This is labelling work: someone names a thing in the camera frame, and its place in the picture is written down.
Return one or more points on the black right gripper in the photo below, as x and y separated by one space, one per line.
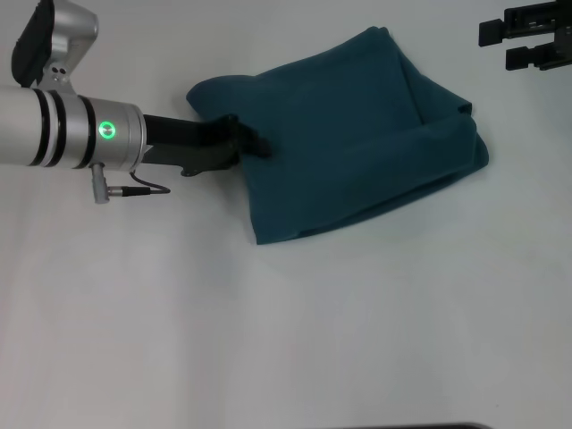
543 33

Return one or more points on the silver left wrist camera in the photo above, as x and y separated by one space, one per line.
49 40

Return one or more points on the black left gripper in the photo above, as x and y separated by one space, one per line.
192 143

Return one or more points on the teal T-shirt with pink print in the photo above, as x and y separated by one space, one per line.
348 147

